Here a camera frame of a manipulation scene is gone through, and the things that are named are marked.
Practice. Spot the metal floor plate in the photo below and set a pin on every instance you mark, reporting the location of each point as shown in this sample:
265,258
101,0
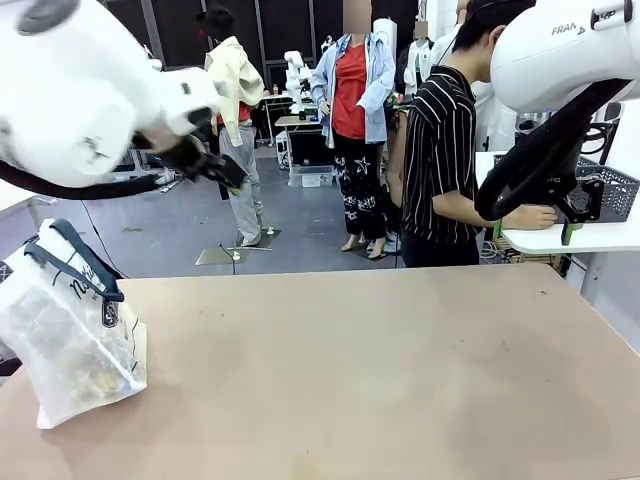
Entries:
235,254

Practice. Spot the black cabinet box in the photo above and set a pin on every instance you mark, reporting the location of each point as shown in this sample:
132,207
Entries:
310,147

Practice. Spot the white Franka right arm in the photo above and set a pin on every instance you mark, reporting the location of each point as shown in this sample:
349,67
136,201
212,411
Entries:
540,65

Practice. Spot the clear plastic storage box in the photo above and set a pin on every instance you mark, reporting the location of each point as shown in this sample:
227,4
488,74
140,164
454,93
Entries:
311,176

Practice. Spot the person in white coat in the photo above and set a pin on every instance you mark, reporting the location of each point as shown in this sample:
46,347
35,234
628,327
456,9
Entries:
419,65

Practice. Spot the white side table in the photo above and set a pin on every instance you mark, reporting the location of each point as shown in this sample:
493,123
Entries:
550,239

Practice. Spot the small white background robot arm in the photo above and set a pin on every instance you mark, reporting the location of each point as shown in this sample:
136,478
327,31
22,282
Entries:
295,75

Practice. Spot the person's right forearm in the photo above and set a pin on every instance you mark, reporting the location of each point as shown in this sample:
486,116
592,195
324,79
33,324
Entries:
475,212

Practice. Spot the translucent white shopping bag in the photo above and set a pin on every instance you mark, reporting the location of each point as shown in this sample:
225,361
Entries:
65,340

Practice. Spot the person in red shirt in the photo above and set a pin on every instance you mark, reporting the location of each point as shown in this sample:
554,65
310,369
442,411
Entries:
352,100

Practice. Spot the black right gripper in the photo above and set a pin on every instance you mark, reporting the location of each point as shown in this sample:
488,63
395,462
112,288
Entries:
557,187

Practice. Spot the person in cream jacket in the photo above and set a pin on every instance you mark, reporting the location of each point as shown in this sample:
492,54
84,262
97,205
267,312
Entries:
235,85

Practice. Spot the white Franka left arm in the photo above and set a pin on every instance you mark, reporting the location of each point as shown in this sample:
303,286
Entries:
60,75

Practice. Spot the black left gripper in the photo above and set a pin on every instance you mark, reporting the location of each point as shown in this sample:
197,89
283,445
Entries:
197,160

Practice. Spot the person's right hand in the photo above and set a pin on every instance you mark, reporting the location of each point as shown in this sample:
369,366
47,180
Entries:
539,218

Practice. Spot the person in striped black shirt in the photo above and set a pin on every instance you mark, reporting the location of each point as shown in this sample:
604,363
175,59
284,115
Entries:
440,125

